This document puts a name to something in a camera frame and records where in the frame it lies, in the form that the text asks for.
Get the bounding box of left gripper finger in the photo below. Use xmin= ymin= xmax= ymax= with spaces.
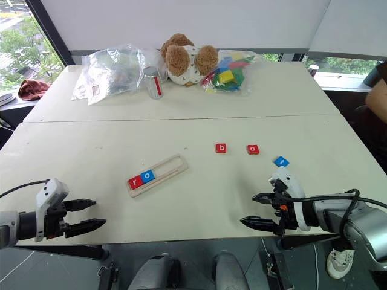
xmin=65 ymin=198 xmax=97 ymax=213
xmin=64 ymin=218 xmax=108 ymax=239

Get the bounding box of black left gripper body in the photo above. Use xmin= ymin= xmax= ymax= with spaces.
xmin=45 ymin=201 xmax=69 ymax=240

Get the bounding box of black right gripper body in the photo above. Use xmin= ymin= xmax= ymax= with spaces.
xmin=270 ymin=187 xmax=299 ymax=237

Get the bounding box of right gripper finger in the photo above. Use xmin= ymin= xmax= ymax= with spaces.
xmin=251 ymin=193 xmax=275 ymax=207
xmin=239 ymin=215 xmax=275 ymax=233

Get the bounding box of blue letter t tile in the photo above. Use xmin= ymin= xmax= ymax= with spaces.
xmin=273 ymin=155 xmax=291 ymax=168

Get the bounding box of red letter r tile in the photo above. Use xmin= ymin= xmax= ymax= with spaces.
xmin=127 ymin=175 xmax=143 ymax=191

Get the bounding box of blue letter o tile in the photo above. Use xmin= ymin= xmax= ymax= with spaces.
xmin=139 ymin=169 xmax=157 ymax=184

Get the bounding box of wooden letter tray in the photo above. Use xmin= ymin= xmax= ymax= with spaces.
xmin=126 ymin=154 xmax=189 ymax=199

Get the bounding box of bag of coloured blocks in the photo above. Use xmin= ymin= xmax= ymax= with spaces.
xmin=199 ymin=48 xmax=264 ymax=98

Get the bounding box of grey rounded shape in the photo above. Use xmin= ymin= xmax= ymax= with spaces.
xmin=213 ymin=250 xmax=250 ymax=290
xmin=128 ymin=253 xmax=183 ymax=290

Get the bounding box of white sneaker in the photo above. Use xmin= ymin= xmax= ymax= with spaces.
xmin=325 ymin=247 xmax=355 ymax=280

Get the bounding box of red crumpled cloth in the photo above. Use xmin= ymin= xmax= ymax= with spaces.
xmin=18 ymin=79 xmax=51 ymax=102

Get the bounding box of clear plastic bag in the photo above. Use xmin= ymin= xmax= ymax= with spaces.
xmin=71 ymin=43 xmax=166 ymax=107

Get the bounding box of clear jar with red label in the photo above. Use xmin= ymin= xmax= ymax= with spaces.
xmin=142 ymin=66 xmax=165 ymax=100

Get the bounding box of brown white plush bear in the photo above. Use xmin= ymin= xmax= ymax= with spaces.
xmin=160 ymin=33 xmax=220 ymax=88

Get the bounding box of dark green tumbler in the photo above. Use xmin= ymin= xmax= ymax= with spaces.
xmin=362 ymin=60 xmax=386 ymax=87

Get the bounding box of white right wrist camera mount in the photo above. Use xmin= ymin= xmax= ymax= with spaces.
xmin=267 ymin=166 xmax=313 ymax=232

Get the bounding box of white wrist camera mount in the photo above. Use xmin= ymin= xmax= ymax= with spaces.
xmin=34 ymin=178 xmax=70 ymax=243
xmin=267 ymin=166 xmax=313 ymax=232

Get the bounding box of black table frame beam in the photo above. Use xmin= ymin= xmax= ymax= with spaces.
xmin=14 ymin=243 xmax=110 ymax=261

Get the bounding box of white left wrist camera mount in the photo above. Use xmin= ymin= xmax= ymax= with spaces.
xmin=34 ymin=178 xmax=70 ymax=243

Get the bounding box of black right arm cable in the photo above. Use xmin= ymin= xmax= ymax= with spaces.
xmin=284 ymin=188 xmax=387 ymax=242

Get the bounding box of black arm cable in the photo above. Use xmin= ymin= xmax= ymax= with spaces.
xmin=284 ymin=188 xmax=387 ymax=242
xmin=0 ymin=179 xmax=51 ymax=199

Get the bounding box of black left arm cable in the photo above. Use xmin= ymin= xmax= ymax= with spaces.
xmin=0 ymin=179 xmax=51 ymax=199

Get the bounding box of black table leg bracket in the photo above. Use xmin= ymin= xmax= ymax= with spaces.
xmin=97 ymin=261 xmax=119 ymax=290
xmin=265 ymin=250 xmax=294 ymax=290

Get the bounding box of black window frame post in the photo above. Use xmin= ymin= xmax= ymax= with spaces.
xmin=25 ymin=0 xmax=77 ymax=66

